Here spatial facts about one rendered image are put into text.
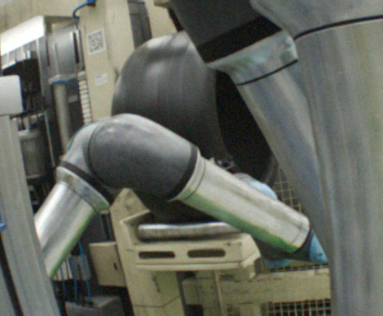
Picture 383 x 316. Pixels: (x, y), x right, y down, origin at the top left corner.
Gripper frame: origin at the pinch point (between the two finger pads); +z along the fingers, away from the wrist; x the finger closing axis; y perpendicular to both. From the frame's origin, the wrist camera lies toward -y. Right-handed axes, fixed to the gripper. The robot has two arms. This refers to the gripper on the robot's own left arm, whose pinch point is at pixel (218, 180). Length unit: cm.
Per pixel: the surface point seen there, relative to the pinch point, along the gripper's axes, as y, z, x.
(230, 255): -20.8, 2.7, 6.1
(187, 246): -15.6, 11.4, 14.4
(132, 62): 34.9, 20.2, 2.4
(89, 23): 54, 47, 6
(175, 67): 29.0, 7.0, -5.2
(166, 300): -37, 32, 30
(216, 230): -14.5, 8.1, 5.6
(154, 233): -10.7, 21.0, 20.4
